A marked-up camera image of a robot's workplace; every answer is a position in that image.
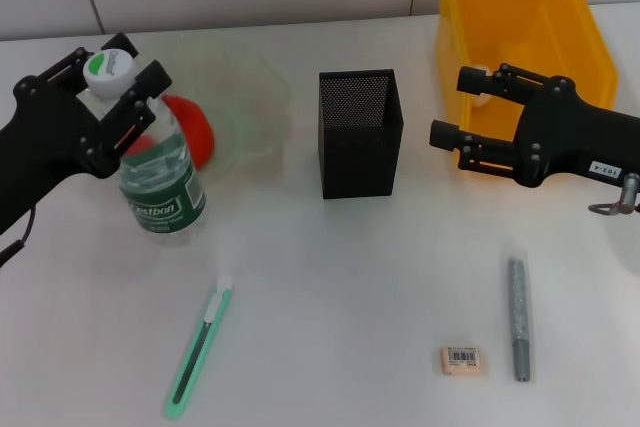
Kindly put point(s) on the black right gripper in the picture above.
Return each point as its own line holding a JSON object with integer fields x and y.
{"x": 570, "y": 137}

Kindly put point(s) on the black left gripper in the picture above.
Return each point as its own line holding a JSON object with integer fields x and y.
{"x": 45, "y": 142}

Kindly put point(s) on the white paper ball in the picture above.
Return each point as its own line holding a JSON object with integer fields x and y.
{"x": 479, "y": 98}

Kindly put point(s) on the red-orange knitted toy orange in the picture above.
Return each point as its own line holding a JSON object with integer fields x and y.
{"x": 197, "y": 127}

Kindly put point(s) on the clear green-label water bottle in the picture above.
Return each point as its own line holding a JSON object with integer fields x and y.
{"x": 160, "y": 187}

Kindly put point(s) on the black mesh pen holder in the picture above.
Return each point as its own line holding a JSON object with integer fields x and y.
{"x": 360, "y": 167}

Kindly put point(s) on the green glass fruit plate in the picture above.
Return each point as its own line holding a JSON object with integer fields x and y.
{"x": 250, "y": 97}

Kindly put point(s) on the grey glitter pen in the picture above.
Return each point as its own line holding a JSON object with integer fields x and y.
{"x": 520, "y": 327}

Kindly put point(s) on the beige eraser with barcode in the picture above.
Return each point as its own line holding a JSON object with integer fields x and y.
{"x": 460, "y": 360}

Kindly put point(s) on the green utility knife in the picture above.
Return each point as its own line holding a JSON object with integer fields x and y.
{"x": 197, "y": 347}

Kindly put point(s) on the yellow plastic bin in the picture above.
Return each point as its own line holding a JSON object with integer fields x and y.
{"x": 525, "y": 12}

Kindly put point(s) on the silver left wrist post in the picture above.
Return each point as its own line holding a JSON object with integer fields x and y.
{"x": 80, "y": 53}

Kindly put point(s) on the silver wrist post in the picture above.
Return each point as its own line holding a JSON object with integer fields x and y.
{"x": 629, "y": 192}
{"x": 80, "y": 53}

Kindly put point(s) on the silver right wrist post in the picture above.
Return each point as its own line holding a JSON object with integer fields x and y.
{"x": 629, "y": 192}

